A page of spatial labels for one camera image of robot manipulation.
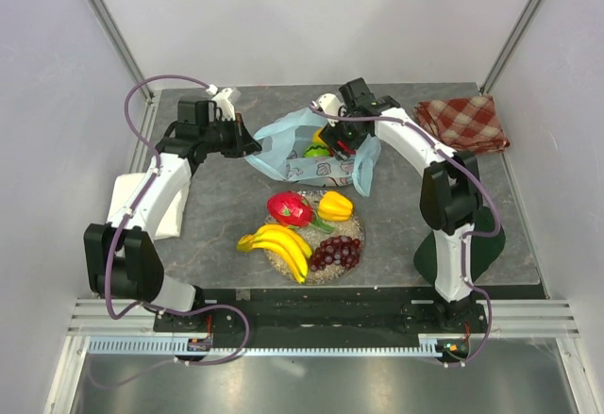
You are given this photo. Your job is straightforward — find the yellow fake bell pepper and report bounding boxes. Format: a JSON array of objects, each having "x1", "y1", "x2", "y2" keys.
[{"x1": 317, "y1": 190, "x2": 354, "y2": 222}]

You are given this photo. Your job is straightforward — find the green fake apple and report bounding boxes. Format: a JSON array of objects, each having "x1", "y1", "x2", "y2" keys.
[{"x1": 304, "y1": 142, "x2": 331, "y2": 158}]

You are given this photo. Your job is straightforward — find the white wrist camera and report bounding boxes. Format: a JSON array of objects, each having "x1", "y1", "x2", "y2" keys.
[
  {"x1": 206, "y1": 84, "x2": 240, "y2": 121},
  {"x1": 312, "y1": 93, "x2": 344, "y2": 126}
]

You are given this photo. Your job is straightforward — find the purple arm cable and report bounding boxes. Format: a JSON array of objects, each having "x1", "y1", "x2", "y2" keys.
[
  {"x1": 87, "y1": 75, "x2": 250, "y2": 389},
  {"x1": 308, "y1": 105, "x2": 502, "y2": 369}
]

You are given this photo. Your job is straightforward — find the light blue cable duct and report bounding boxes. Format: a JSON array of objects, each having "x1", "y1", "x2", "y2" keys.
[{"x1": 87, "y1": 333, "x2": 470, "y2": 356}]

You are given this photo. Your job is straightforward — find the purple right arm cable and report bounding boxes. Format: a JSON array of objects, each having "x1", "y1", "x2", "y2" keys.
[{"x1": 308, "y1": 105, "x2": 502, "y2": 369}]

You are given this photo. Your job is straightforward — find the dark purple fake grapes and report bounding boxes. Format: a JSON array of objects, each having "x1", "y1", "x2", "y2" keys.
[{"x1": 309, "y1": 236, "x2": 362, "y2": 272}]

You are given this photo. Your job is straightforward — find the speckled round plate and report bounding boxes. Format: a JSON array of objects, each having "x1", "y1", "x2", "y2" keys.
[{"x1": 263, "y1": 190, "x2": 365, "y2": 286}]

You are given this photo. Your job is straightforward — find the light blue plastic bag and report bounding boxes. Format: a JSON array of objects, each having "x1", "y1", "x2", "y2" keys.
[{"x1": 245, "y1": 108, "x2": 381, "y2": 197}]

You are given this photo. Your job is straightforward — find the red checkered cloth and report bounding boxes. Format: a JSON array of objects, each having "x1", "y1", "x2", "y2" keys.
[{"x1": 414, "y1": 95, "x2": 511, "y2": 155}]

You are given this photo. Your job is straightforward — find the yellow fake banana bunch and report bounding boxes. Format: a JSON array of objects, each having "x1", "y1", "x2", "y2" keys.
[{"x1": 237, "y1": 224, "x2": 312, "y2": 284}]

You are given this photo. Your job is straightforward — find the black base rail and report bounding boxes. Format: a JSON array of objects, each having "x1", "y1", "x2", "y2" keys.
[{"x1": 153, "y1": 287, "x2": 488, "y2": 348}]

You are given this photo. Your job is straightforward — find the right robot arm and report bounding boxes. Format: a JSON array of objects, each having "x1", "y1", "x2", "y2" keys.
[{"x1": 310, "y1": 78, "x2": 482, "y2": 333}]

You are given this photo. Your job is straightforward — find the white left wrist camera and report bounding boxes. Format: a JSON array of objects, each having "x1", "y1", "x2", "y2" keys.
[{"x1": 206, "y1": 84, "x2": 240, "y2": 121}]

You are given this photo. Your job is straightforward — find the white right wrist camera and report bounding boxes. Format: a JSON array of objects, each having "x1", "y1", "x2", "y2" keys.
[{"x1": 312, "y1": 93, "x2": 344, "y2": 126}]

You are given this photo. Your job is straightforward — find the white folded towel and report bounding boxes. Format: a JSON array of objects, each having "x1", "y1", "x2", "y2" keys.
[{"x1": 108, "y1": 173, "x2": 190, "y2": 240}]

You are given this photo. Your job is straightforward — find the dark green baseball cap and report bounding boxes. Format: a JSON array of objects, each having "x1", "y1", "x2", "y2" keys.
[{"x1": 413, "y1": 207, "x2": 506, "y2": 285}]

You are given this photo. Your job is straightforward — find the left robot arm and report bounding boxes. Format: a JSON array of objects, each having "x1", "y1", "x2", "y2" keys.
[{"x1": 83, "y1": 89, "x2": 261, "y2": 332}]

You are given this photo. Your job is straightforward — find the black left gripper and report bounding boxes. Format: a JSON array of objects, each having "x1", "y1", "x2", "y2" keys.
[{"x1": 200, "y1": 114, "x2": 261, "y2": 159}]

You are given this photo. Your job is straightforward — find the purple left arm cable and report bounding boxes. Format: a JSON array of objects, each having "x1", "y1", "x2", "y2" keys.
[{"x1": 87, "y1": 75, "x2": 250, "y2": 389}]

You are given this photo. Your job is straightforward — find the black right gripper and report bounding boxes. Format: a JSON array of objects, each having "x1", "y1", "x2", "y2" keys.
[{"x1": 318, "y1": 107, "x2": 368, "y2": 162}]

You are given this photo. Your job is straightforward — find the red fake dragon fruit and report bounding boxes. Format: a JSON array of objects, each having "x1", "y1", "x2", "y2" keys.
[{"x1": 267, "y1": 191, "x2": 335, "y2": 234}]

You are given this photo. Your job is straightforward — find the yellow fake lemon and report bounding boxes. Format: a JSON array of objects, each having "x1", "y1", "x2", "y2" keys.
[{"x1": 311, "y1": 128, "x2": 324, "y2": 143}]

